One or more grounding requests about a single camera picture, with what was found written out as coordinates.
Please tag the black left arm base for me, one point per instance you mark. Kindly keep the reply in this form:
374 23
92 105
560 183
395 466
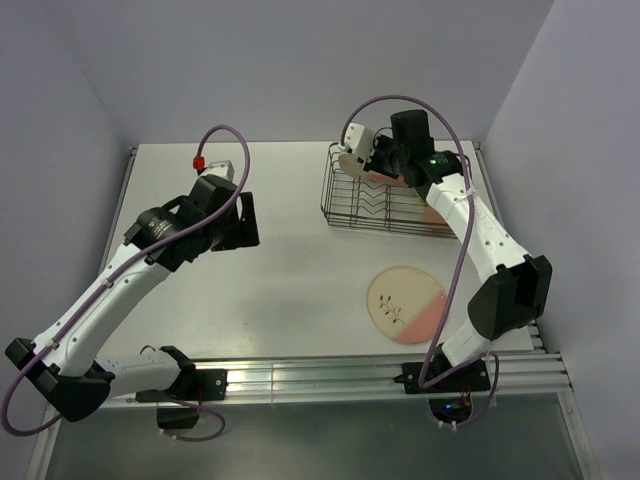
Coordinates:
200 385

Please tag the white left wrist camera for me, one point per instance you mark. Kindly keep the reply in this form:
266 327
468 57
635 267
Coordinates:
223 169

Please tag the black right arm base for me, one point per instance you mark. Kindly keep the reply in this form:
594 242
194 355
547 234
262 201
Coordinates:
425 377

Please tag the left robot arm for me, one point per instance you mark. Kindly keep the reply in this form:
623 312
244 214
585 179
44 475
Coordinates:
63 362

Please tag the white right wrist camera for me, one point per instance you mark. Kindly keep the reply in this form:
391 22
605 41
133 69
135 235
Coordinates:
358 140

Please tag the wire dish rack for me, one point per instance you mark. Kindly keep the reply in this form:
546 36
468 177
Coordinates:
366 205

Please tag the pink cream plate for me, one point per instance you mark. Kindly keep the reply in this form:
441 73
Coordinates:
406 304
353 166

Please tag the aluminium table rail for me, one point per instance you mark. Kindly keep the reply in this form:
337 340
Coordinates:
363 378

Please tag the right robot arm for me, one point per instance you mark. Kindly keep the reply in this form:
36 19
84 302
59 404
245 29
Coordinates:
514 284

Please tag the pink cup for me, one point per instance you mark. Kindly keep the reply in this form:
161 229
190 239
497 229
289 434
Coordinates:
432 218

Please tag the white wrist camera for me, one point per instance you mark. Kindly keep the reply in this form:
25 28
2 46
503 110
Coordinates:
358 140
223 169

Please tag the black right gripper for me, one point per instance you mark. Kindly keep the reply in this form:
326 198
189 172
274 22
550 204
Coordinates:
372 162

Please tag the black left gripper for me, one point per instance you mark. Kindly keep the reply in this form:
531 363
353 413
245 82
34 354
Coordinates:
243 231

